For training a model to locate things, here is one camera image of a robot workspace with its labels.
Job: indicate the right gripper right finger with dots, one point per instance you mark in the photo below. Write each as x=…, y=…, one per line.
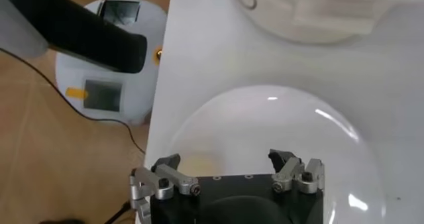
x=288, y=172

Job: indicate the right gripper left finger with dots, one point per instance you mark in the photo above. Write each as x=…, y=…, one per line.
x=175, y=179

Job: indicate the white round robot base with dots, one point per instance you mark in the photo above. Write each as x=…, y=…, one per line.
x=132, y=89

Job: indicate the large white plate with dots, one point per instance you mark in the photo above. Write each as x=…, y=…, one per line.
x=265, y=129

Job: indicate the white electric cooker pot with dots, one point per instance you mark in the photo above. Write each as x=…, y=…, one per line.
x=298, y=20

